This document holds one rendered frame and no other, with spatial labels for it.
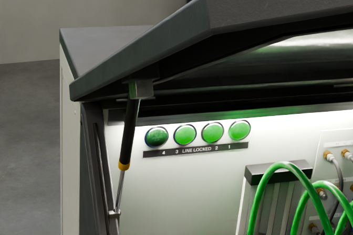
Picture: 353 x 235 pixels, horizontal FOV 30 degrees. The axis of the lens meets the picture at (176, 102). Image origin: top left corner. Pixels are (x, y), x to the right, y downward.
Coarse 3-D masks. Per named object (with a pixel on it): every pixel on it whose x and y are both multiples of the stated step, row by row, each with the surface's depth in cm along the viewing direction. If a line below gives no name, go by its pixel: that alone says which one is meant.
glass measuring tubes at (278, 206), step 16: (304, 160) 146; (256, 176) 140; (272, 176) 141; (288, 176) 142; (272, 192) 144; (288, 192) 148; (240, 208) 147; (272, 208) 149; (288, 208) 150; (240, 224) 148; (256, 224) 150; (272, 224) 151; (288, 224) 150
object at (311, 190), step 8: (272, 168) 127; (280, 168) 125; (288, 168) 120; (296, 168) 118; (264, 176) 130; (296, 176) 117; (304, 176) 115; (264, 184) 132; (304, 184) 114; (256, 192) 134; (312, 192) 112; (256, 200) 135; (312, 200) 112; (320, 200) 111; (256, 208) 137; (320, 208) 110; (256, 216) 138; (320, 216) 110; (248, 224) 140; (328, 224) 108; (248, 232) 140; (328, 232) 108
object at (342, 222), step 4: (352, 200) 130; (352, 204) 130; (352, 208) 131; (344, 212) 133; (344, 216) 133; (340, 220) 135; (344, 220) 134; (340, 224) 135; (344, 224) 135; (336, 228) 137; (340, 228) 135; (336, 232) 136; (340, 232) 136
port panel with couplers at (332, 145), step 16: (352, 128) 146; (320, 144) 146; (336, 144) 147; (352, 144) 148; (320, 160) 148; (336, 160) 149; (320, 176) 150; (336, 176) 151; (352, 176) 153; (320, 192) 150; (352, 192) 155; (304, 224) 155; (320, 224) 157; (336, 224) 158
